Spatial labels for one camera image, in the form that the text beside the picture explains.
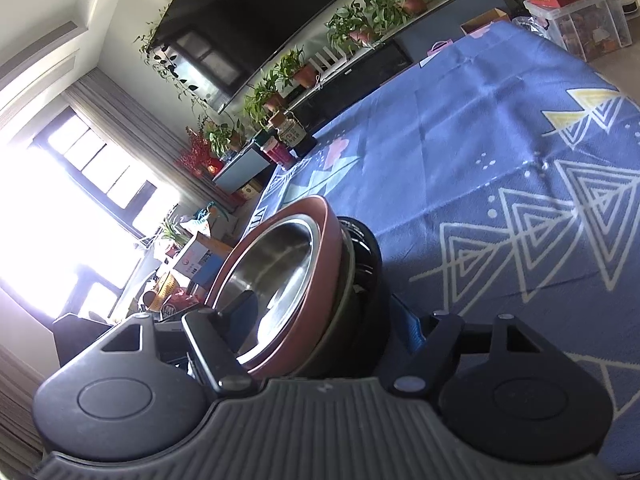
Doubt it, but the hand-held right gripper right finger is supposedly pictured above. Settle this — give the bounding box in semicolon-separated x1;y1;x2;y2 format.
389;304;561;396

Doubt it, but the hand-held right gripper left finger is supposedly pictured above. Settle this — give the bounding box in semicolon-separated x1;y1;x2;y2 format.
99;290;261;396

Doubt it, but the stainless steel bowl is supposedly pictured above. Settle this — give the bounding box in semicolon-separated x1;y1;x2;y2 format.
220;215;321;363

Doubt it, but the green plate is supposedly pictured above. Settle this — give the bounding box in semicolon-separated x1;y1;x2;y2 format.
300;240;357;378

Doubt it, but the black plastic bowl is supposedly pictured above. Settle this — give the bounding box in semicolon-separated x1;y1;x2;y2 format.
320;216;386;378

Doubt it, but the pink bowl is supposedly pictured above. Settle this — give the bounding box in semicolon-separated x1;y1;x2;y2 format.
202;196;343;378

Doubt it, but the blue and white carton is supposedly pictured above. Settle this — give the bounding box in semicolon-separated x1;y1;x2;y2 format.
175;232;233;288

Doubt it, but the small spider plant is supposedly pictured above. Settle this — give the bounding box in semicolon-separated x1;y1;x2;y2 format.
152;212;194;261

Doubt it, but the black box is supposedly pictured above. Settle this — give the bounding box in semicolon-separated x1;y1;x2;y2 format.
52;312;114;368

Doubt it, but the green-lidded spice shaker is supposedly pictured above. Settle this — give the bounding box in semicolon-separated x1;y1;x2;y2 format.
260;140;296;169

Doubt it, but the red flower decoration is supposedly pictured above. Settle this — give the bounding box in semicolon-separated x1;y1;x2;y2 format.
172;127;226;179

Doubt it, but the brown-capped soy sauce bottle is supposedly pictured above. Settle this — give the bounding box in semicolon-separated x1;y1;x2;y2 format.
269;110;317;158

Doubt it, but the blue printed tablecloth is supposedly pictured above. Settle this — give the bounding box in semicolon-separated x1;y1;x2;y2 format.
240;20;640;480

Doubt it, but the window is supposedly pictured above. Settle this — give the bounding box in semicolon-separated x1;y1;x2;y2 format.
0;110;181;322

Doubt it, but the trailing vine around television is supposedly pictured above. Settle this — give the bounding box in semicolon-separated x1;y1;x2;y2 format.
134;0;236;117

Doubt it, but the white router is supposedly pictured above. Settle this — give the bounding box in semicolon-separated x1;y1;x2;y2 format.
309;44;347;74

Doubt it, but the pink bag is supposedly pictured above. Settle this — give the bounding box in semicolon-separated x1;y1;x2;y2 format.
426;37;457;59

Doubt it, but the open brown cardboard box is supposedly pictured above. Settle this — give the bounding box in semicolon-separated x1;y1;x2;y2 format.
460;7;511;37

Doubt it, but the clear plastic storage box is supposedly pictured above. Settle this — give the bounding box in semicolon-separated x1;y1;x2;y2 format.
523;0;633;63

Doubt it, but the wall-mounted television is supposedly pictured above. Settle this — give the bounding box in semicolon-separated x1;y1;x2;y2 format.
150;0;366;113

